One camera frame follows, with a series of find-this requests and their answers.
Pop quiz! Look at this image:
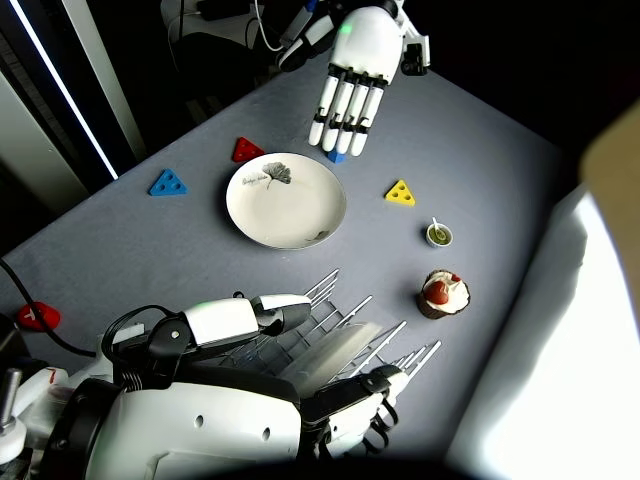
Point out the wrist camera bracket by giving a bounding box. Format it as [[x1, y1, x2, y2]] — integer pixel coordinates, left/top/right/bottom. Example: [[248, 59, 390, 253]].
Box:
[[397, 0, 432, 77]]

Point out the yellow triangle block with holes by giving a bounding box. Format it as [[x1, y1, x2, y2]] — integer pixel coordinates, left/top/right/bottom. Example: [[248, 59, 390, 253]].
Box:
[[383, 178, 417, 208]]

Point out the metal wire dish rack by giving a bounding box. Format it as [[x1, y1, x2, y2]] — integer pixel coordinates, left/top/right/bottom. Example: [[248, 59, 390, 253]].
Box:
[[213, 268, 445, 401]]

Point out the blue triangle block with holes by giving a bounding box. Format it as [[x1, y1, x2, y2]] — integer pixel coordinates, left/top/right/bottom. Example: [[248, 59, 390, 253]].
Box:
[[147, 168, 189, 197]]

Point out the toy cupcake with strawberry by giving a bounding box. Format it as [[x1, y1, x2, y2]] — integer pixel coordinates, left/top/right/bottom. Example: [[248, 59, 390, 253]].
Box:
[[416, 268, 472, 320]]

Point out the white frame post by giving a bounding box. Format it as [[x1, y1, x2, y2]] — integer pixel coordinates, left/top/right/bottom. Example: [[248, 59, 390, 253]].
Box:
[[62, 0, 147, 162]]

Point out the black cable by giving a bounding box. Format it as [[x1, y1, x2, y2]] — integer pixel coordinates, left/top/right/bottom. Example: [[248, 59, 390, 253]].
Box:
[[0, 258, 97, 359]]

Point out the white backdrop board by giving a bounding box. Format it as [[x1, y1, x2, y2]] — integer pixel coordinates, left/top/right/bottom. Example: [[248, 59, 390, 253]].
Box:
[[446, 184, 640, 480]]

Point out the white LED light bar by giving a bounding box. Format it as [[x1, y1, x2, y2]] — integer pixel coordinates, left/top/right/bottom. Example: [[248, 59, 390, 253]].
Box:
[[7, 0, 120, 181]]

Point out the small toy bowl with spoon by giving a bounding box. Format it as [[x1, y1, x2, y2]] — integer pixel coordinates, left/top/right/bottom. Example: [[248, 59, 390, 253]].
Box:
[[425, 216, 455, 249]]

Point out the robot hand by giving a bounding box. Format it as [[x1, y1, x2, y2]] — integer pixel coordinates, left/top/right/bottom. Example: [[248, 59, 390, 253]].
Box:
[[88, 293, 419, 471], [276, 5, 406, 159]]

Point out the grey table cloth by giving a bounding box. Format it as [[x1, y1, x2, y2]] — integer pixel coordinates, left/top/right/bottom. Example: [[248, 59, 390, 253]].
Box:
[[0, 48, 569, 459]]

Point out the red triangle block with holes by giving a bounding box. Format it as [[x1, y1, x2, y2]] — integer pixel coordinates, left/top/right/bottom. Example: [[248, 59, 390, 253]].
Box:
[[231, 135, 267, 164]]

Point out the small red block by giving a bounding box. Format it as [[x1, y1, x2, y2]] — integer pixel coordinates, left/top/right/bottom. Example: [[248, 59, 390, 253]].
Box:
[[17, 301, 63, 333]]

